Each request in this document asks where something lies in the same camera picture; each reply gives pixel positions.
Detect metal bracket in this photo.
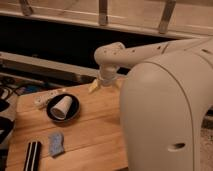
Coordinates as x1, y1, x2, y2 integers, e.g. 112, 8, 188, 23
158, 0, 176, 34
98, 0, 108, 26
19, 0, 33, 16

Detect middle metal bracket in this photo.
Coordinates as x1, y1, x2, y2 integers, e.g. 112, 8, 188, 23
98, 0, 108, 26

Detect right metal bracket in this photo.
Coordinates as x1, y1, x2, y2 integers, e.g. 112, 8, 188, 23
158, 0, 176, 34

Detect white power strip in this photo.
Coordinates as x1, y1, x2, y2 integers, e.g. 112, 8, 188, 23
34, 90, 64, 109

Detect grey metal rail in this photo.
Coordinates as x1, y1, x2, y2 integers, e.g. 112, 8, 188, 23
0, 51, 97, 83

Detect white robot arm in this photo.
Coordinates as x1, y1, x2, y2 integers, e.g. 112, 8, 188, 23
91, 37, 213, 171

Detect black white striped case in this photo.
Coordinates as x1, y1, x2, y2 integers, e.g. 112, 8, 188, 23
23, 141, 42, 171

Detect white paper cup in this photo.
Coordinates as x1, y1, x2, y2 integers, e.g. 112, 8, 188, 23
50, 96, 72, 120

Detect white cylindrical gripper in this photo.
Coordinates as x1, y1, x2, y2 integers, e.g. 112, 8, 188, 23
88, 65, 120, 93

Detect wooden cutting board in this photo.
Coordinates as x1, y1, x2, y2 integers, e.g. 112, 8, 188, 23
6, 85, 127, 171

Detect black round plate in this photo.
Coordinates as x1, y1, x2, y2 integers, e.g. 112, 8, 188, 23
46, 94, 80, 122

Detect left metal bracket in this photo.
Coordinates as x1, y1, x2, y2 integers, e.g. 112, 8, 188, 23
19, 0, 33, 16

